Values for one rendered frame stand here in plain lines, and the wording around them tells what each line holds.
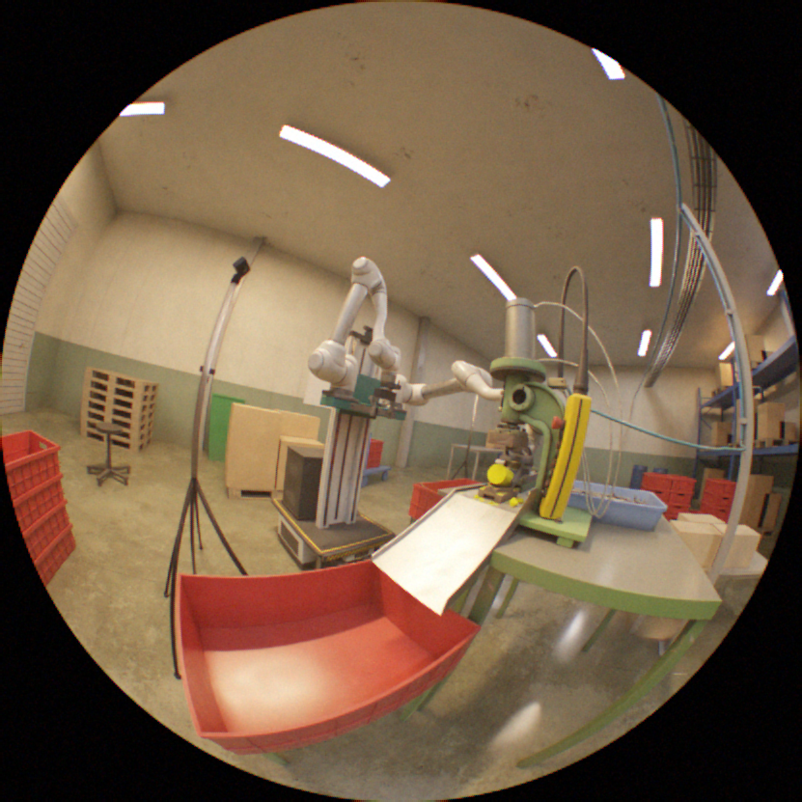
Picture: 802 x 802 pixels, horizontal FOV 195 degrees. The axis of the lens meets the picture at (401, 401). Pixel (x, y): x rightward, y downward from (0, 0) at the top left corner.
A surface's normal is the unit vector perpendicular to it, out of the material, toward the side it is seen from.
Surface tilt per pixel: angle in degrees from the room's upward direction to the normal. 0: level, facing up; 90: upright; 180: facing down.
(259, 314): 90
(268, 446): 90
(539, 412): 90
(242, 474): 90
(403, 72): 180
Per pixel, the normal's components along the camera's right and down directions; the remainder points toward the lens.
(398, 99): -0.18, 0.98
